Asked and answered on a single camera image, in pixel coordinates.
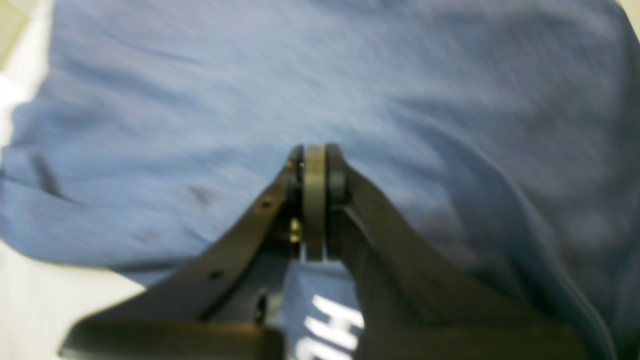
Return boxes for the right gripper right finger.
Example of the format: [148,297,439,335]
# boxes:
[326,145,589,360]

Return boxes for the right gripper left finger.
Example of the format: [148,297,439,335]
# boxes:
[59,145,329,360]

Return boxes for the blue t-shirt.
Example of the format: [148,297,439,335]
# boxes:
[1,0,639,360]

